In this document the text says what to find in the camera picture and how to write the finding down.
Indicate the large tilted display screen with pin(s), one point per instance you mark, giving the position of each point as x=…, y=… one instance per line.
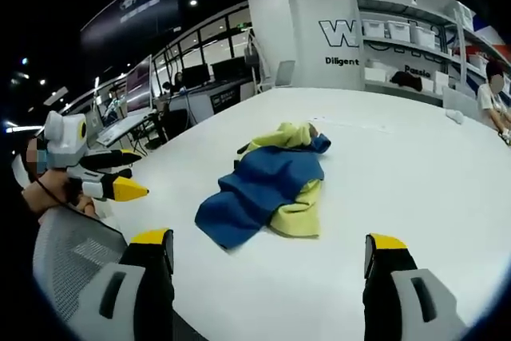
x=139, y=83

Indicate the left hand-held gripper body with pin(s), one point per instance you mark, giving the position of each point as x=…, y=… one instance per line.
x=64, y=145

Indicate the grey mesh office chair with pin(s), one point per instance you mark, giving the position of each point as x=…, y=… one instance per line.
x=72, y=253

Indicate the grey reception counter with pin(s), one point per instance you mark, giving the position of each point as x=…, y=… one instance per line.
x=215, y=101

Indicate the dark cloth bundle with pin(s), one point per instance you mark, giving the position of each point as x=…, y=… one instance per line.
x=407, y=80

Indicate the dark hanging banner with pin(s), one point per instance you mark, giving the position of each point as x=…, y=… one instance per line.
x=131, y=13

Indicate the small white cloth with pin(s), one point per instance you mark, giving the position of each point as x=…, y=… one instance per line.
x=455, y=116

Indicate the white metal shelf unit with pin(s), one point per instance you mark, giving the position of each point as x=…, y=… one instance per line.
x=447, y=57

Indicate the white office chair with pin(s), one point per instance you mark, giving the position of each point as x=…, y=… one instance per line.
x=285, y=72

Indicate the white folding desk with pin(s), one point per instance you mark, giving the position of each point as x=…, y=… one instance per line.
x=120, y=129

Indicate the round ceiling light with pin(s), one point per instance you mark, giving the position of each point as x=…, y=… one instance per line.
x=193, y=2

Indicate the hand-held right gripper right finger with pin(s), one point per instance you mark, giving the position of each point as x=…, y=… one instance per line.
x=399, y=305

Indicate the row of white storage bins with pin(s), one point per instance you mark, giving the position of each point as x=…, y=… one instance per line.
x=403, y=31

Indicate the person's left hand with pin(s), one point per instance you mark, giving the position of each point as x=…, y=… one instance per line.
x=52, y=193

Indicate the blue and yellow garment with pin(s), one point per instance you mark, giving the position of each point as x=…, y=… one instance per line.
x=263, y=189

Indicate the black computer monitor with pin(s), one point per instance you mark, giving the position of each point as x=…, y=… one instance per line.
x=228, y=68
x=196, y=73

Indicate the grey chair backrest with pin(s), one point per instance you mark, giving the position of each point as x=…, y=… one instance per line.
x=459, y=102

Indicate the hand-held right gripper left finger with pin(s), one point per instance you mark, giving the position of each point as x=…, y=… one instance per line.
x=135, y=305

